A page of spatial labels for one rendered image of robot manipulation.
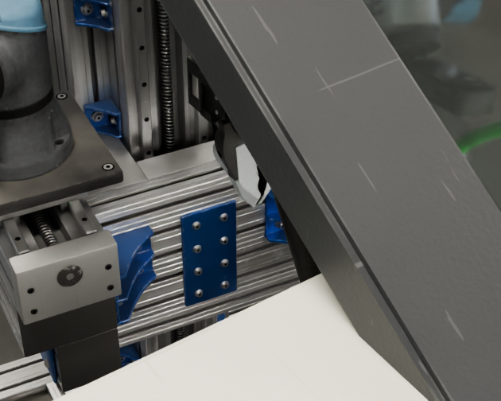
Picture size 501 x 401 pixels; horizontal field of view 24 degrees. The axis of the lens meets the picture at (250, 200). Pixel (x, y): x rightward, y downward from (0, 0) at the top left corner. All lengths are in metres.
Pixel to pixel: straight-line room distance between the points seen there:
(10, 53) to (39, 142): 0.14
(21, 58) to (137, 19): 0.22
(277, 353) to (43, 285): 0.95
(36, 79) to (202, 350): 0.97
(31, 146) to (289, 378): 1.01
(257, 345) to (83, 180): 0.98
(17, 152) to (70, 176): 0.08
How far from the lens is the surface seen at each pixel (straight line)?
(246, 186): 1.12
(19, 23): 1.44
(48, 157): 1.54
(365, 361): 0.56
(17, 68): 1.46
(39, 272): 1.48
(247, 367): 0.55
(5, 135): 1.52
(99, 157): 1.56
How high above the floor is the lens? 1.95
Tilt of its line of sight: 38 degrees down
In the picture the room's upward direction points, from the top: straight up
